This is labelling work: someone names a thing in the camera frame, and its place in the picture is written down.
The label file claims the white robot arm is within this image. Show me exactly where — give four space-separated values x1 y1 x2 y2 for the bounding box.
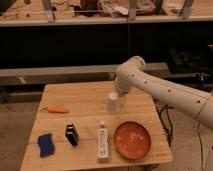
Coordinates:
115 56 213 131

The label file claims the black eraser block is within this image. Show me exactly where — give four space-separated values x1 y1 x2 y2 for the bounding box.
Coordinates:
65 124 79 146

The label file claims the long metal workbench shelf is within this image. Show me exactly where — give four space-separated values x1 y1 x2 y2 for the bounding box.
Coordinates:
0 61 170 87

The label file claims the white glue tube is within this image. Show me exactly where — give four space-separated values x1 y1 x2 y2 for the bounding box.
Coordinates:
97 121 109 162

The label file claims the orange round plate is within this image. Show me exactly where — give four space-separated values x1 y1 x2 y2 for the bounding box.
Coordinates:
114 121 151 160

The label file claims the wooden folding table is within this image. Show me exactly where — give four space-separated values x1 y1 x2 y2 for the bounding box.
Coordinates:
20 81 173 171

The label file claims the blue sponge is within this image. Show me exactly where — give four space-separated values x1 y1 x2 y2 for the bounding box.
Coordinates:
37 134 55 158

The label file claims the black cable on floor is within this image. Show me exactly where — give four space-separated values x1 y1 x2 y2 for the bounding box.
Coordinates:
156 103 205 171

